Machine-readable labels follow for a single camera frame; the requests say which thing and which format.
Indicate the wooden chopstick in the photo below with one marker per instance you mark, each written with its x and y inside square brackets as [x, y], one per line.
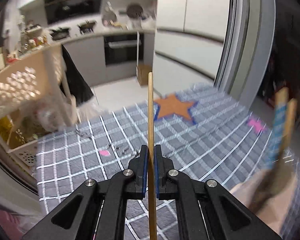
[151, 174]
[288, 126]

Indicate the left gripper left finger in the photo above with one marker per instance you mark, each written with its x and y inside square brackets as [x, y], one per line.
[96, 210]

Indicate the grey checked tablecloth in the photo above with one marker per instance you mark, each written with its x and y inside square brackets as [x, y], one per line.
[206, 133]

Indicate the cardboard box on floor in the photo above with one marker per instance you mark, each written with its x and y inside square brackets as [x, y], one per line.
[142, 71]

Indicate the beige perforated storage cart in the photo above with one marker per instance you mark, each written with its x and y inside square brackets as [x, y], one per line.
[35, 99]

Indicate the black pot on stove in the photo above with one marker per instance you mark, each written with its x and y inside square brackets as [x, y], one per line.
[87, 27]

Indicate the beige plastic utensil holder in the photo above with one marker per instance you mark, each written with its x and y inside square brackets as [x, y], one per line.
[274, 196]

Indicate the black range hood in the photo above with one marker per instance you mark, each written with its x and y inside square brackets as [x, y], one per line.
[59, 10]

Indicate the black built-in oven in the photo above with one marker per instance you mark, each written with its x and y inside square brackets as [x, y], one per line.
[123, 48]

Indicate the white refrigerator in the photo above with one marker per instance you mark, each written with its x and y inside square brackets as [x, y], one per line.
[189, 41]

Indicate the black wok on stove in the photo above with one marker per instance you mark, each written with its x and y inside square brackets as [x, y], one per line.
[59, 33]

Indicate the blue patterned chopstick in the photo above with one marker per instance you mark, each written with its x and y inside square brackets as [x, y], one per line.
[278, 140]

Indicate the black hanging cloth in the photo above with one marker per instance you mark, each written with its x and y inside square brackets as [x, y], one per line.
[77, 85]

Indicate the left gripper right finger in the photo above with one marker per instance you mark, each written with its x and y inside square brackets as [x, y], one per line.
[205, 209]

